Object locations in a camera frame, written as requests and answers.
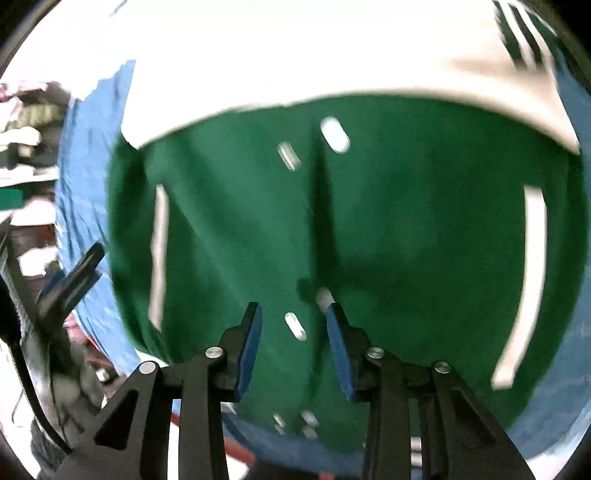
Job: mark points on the green and white jacket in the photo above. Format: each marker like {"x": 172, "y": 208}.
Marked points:
{"x": 397, "y": 240}

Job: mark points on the green box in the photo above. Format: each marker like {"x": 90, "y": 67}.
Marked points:
{"x": 9, "y": 199}

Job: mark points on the grey cloth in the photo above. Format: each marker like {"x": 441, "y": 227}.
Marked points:
{"x": 74, "y": 383}

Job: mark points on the pile of clothes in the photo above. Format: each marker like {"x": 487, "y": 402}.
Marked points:
{"x": 32, "y": 115}

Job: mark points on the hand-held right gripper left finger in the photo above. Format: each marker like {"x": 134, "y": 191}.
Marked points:
{"x": 248, "y": 355}

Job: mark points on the blue bed sheet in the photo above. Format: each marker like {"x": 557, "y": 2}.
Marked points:
{"x": 87, "y": 184}

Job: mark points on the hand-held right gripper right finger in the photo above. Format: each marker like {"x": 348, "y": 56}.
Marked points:
{"x": 342, "y": 355}

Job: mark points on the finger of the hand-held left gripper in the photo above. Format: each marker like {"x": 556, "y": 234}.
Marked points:
{"x": 85, "y": 261}
{"x": 78, "y": 295}

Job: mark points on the red strip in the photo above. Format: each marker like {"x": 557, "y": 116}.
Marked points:
{"x": 240, "y": 454}

